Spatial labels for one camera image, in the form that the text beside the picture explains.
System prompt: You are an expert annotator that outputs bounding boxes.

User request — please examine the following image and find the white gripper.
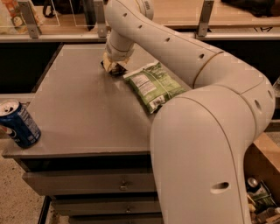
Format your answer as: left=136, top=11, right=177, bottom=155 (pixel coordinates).
left=102, top=30, right=134, bottom=73

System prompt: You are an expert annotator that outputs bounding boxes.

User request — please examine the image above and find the dark chocolate rxbar wrapper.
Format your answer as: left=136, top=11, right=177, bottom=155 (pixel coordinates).
left=105, top=62, right=127, bottom=76

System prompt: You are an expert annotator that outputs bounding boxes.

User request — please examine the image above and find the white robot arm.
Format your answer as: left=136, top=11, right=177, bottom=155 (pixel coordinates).
left=105, top=0, right=275, bottom=224

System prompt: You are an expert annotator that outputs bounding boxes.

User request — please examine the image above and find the green chip bag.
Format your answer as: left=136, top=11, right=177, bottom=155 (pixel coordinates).
left=123, top=62, right=186, bottom=114

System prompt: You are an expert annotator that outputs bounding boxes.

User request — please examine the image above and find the grey drawer cabinet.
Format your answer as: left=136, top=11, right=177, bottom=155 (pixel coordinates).
left=3, top=44, right=164, bottom=224

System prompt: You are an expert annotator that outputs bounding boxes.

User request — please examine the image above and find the orange snack package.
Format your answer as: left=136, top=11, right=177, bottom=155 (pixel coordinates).
left=0, top=0, right=42, bottom=35

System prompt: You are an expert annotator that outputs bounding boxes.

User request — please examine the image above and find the blue pepsi can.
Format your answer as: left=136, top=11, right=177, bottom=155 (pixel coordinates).
left=0, top=99, right=41, bottom=149

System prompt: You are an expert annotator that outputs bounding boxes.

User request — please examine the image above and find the black bag on shelf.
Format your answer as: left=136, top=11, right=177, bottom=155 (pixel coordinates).
left=221, top=0, right=280, bottom=18

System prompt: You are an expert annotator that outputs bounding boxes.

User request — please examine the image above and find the cardboard box with items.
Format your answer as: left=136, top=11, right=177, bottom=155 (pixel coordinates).
left=244, top=132, right=280, bottom=224

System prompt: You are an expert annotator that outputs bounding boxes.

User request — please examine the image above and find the metal can in box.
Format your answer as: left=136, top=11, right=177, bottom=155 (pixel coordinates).
left=247, top=178, right=259, bottom=189

